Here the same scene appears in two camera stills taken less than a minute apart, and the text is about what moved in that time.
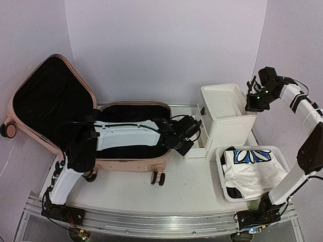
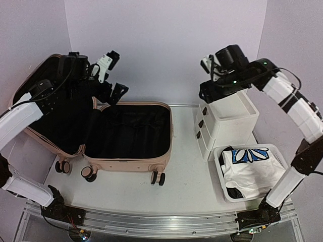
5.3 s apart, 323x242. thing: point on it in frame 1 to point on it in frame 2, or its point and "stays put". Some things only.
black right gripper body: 261,103 to 232,83
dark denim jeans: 232,192 stays put
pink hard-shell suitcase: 53,93 stays put
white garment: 255,173 stays put
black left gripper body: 179,146 to 82,88
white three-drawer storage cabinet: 223,120 stays put
